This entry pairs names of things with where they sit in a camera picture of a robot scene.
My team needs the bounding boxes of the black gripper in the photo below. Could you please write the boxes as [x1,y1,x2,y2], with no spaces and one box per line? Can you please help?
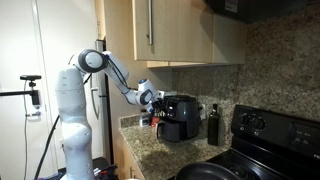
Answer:
[151,97,171,118]

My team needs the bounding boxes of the black air fryer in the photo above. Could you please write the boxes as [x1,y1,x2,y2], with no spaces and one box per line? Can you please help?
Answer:
[156,94,203,143]

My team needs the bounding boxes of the small red item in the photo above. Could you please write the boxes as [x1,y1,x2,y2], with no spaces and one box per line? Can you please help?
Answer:
[150,115,161,130]

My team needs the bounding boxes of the small white box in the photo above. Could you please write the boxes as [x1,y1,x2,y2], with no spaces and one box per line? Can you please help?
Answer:
[139,111,153,128]

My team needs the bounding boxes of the dark olive oil bottle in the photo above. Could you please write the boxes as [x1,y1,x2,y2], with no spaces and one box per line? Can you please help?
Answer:
[207,103,221,147]

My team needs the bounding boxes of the light wood base cabinet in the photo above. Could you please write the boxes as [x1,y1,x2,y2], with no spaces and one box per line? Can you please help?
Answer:
[113,133,146,180]

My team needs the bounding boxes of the stainless steel refrigerator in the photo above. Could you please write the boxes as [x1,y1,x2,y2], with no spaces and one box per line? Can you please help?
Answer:
[89,39,113,164]

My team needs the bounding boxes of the black frying pan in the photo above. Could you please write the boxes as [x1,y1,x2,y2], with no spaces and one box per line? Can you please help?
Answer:
[175,161,242,180]

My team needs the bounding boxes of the black electric stove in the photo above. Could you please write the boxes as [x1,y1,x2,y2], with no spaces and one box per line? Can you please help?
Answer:
[168,104,320,180]

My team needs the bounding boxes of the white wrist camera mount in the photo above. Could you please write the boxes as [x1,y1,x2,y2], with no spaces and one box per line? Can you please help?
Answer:
[157,90,178,100]

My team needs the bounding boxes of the light wood wall cabinet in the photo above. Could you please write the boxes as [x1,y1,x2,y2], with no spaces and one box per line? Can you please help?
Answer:
[94,0,248,69]

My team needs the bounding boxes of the metal cabinet bar handle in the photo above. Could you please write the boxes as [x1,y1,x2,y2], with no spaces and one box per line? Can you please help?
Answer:
[145,0,154,46]

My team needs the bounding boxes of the thick black base cable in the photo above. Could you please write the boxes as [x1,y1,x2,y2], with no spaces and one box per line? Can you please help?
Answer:
[33,114,62,180]

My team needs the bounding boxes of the black camera on stand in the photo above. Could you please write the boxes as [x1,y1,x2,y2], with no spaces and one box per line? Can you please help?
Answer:
[0,74,43,118]

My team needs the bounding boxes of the thin white camera cable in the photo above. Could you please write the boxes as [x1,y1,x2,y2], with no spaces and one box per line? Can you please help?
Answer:
[21,89,31,180]

